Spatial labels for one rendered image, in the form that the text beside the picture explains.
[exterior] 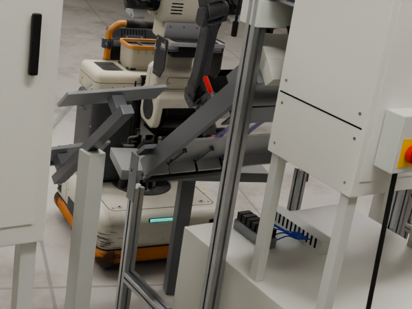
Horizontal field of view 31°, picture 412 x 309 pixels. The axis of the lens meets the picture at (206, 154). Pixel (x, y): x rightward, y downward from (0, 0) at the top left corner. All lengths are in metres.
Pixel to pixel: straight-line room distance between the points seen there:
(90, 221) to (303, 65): 0.88
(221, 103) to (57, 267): 1.44
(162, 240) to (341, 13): 1.80
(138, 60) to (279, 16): 1.48
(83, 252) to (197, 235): 0.37
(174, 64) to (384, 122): 1.55
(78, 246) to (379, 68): 1.16
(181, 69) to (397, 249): 1.21
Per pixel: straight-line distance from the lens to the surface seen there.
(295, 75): 1.91
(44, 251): 3.48
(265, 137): 2.68
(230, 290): 2.23
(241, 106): 2.03
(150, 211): 3.30
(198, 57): 2.73
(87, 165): 2.30
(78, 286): 2.48
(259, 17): 1.97
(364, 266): 2.38
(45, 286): 3.22
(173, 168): 2.64
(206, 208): 3.41
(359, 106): 1.75
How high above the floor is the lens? 1.64
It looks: 20 degrees down
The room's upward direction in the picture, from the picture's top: 9 degrees clockwise
